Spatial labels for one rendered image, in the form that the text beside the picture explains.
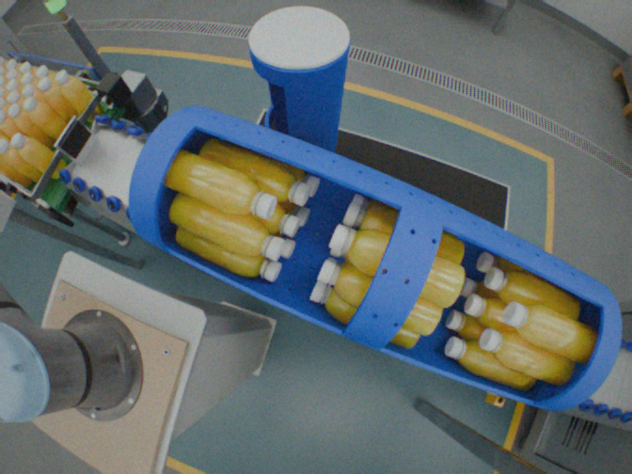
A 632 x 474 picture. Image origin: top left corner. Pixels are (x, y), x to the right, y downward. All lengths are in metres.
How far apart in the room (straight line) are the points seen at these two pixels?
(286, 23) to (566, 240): 2.07
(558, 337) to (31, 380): 0.73
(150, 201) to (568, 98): 3.11
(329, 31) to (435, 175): 1.08
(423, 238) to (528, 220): 1.78
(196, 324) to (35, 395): 0.26
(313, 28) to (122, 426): 1.00
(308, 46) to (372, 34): 1.77
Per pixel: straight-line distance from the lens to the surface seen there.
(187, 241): 0.62
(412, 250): 0.43
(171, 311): 0.53
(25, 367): 0.41
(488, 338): 0.60
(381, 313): 0.44
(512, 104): 2.64
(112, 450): 0.62
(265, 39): 0.94
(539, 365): 0.65
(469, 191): 1.84
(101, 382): 0.51
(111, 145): 1.03
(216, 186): 0.50
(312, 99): 0.94
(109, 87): 1.07
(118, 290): 0.58
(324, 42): 0.92
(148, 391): 0.55
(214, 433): 1.81
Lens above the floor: 1.63
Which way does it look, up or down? 75 degrees down
